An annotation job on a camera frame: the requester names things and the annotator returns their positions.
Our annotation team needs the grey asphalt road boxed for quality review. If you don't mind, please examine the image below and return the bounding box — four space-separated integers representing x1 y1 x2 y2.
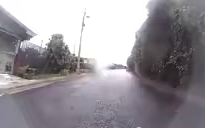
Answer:
0 68 205 128

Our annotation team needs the utility pole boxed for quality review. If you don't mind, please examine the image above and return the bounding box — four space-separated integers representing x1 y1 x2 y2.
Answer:
75 8 90 72

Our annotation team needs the dark round tree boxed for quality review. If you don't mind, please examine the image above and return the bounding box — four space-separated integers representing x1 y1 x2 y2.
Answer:
43 33 75 75

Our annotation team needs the tall dark hedge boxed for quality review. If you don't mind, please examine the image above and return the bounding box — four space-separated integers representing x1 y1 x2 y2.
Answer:
125 0 205 92

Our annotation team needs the dark fence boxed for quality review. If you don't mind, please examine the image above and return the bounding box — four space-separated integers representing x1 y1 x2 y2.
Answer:
14 42 48 74

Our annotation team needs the concrete pavement strip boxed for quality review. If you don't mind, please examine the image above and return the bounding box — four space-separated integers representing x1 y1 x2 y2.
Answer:
0 71 98 99

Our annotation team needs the white building with dark roof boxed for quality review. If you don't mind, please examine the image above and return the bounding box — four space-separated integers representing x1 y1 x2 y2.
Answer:
0 0 38 75

